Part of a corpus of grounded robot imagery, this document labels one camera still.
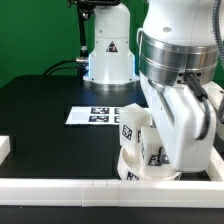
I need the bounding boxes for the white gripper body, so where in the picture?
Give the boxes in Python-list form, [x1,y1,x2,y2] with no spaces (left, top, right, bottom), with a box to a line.
[140,74,216,173]

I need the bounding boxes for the white round stool seat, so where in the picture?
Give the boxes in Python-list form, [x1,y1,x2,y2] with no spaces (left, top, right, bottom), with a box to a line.
[117,147,182,181]

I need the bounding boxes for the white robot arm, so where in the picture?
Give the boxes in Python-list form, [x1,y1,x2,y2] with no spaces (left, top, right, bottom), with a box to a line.
[85,0,221,178]

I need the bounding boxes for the white paper marker sheet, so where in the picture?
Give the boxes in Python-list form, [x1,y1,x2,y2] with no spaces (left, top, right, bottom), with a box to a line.
[65,106,151,127]

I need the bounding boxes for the white obstacle fence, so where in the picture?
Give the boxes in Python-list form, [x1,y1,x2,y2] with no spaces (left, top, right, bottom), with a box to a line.
[0,151,224,208]

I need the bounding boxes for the white block left edge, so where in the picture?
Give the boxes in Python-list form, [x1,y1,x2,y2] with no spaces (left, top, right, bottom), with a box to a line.
[0,136,10,165]

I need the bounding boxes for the black cable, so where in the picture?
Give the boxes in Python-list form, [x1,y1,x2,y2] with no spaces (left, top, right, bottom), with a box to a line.
[41,59,88,78]

